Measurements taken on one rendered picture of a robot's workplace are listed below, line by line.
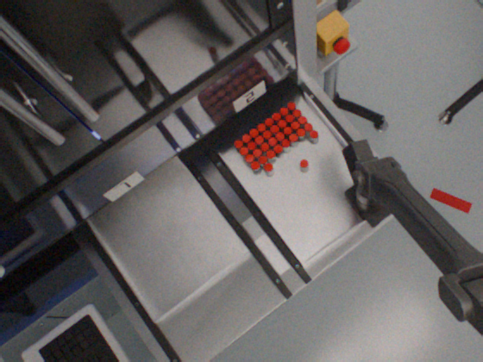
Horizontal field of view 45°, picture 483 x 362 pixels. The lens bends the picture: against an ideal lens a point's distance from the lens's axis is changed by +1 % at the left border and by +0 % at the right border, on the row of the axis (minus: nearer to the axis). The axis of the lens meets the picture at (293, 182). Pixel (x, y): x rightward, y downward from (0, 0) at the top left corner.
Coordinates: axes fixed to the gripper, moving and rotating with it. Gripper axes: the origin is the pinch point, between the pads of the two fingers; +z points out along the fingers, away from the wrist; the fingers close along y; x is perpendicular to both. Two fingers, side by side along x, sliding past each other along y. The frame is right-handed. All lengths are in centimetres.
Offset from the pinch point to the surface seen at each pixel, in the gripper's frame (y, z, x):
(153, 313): 12, 0, 53
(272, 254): 6.1, 0.8, 23.7
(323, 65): 37.0, -2.2, -15.2
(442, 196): 8, 90, -44
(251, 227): 13.2, -3.3, 24.1
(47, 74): 21, -72, 33
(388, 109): 49, 85, -51
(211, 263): 13.1, -0.1, 36.3
